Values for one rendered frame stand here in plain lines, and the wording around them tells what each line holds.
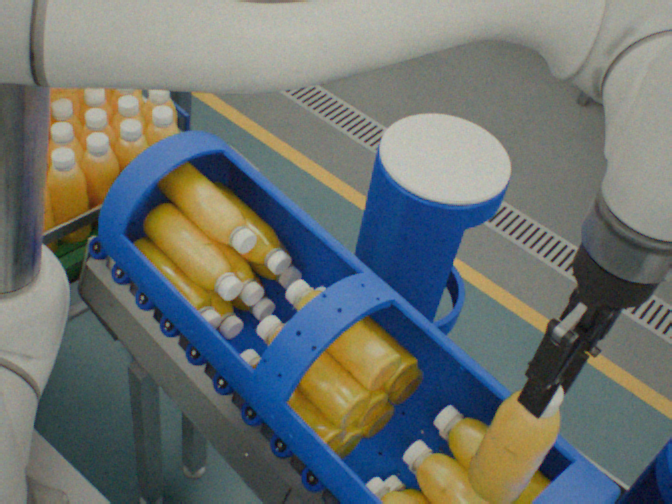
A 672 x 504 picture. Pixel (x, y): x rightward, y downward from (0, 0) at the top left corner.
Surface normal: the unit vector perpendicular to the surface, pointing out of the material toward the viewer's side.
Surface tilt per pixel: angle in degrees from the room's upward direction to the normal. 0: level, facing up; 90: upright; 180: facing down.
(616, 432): 0
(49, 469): 0
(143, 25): 50
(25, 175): 97
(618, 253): 90
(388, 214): 90
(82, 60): 89
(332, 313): 13
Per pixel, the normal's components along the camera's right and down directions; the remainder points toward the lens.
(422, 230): -0.29, 0.68
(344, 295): 0.16, -0.69
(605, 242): -0.84, 0.33
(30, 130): 0.76, 0.60
